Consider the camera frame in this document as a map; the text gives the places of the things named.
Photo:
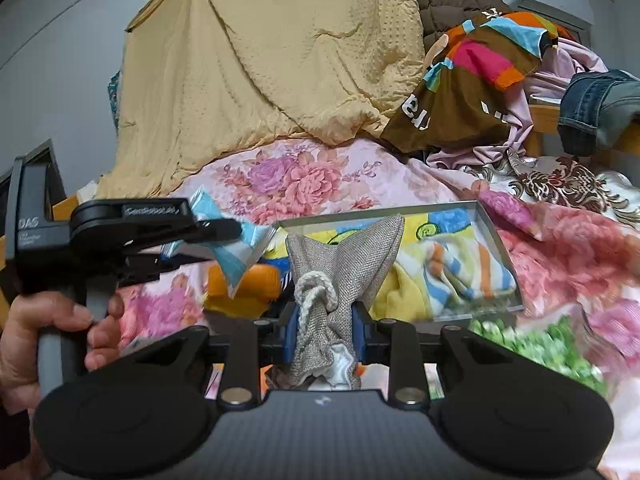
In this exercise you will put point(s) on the brown multicolour striped garment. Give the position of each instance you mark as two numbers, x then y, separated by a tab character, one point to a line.
460	102

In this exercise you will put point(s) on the dark television screen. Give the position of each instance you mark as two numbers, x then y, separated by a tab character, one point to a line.
40	174

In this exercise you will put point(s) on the grey drawstring pouch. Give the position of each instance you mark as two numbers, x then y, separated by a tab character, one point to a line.
328	279

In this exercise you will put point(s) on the lilac pink sheet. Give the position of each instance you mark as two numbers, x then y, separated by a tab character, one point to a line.
550	80

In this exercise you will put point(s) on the blue white plastic packet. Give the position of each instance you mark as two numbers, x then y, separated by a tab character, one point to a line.
235	256

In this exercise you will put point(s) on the gold brocade bedsheet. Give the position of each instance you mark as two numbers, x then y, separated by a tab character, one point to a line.
563	181

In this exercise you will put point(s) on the beige dotted blanket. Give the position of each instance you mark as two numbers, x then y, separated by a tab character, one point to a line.
202	79

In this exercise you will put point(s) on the white printed gauze cloth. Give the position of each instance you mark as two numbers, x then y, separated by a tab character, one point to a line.
339	374

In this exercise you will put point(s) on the wooden bed rail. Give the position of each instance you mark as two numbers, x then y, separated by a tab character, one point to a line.
545	119

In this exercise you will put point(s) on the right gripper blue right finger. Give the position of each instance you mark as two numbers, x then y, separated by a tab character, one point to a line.
362	326

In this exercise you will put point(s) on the blue denim jeans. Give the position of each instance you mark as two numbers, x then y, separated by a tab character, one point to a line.
595	111

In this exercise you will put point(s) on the blue wall poster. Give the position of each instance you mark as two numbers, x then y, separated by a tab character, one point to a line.
113	92

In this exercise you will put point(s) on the bag of green paper stars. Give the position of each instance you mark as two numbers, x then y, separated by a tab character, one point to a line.
554	347

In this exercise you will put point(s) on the yellow striped drawstring pouch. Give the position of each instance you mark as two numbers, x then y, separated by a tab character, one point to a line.
439	276

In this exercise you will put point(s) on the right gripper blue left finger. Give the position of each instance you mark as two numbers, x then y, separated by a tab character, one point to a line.
287	332

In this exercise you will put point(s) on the person left hand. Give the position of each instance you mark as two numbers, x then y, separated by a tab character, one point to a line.
30	315

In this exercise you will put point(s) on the pink floral quilt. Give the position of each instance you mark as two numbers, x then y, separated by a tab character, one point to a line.
565	257

